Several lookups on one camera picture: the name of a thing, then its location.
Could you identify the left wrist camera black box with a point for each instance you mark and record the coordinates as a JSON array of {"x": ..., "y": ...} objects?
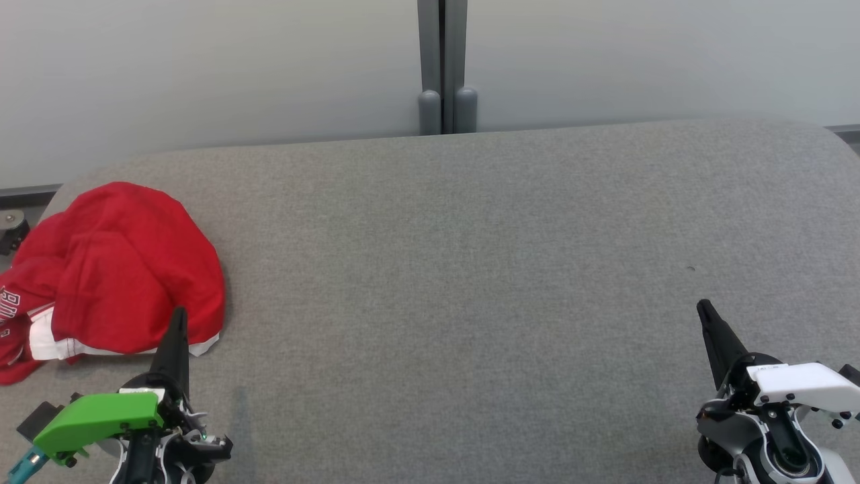
[{"x": 40, "y": 417}]

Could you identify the red shorts white stripe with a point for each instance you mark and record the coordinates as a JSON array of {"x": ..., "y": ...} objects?
[{"x": 134, "y": 269}]

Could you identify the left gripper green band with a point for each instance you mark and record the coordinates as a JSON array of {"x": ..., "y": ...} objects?
[{"x": 94, "y": 417}]

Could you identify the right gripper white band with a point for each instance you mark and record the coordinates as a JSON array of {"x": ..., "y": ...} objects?
[{"x": 799, "y": 383}]

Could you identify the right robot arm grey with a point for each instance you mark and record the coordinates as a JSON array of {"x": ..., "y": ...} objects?
[{"x": 786, "y": 457}]

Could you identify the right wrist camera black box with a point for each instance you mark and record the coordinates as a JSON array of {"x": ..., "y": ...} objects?
[{"x": 852, "y": 375}]

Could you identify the grey partition post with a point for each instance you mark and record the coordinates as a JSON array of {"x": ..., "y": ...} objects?
[
  {"x": 429, "y": 67},
  {"x": 460, "y": 67}
]

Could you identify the black caster wheel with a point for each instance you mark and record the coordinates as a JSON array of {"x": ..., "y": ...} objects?
[{"x": 12, "y": 232}]

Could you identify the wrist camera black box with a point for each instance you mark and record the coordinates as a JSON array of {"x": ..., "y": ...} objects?
[
  {"x": 852, "y": 375},
  {"x": 40, "y": 417}
]

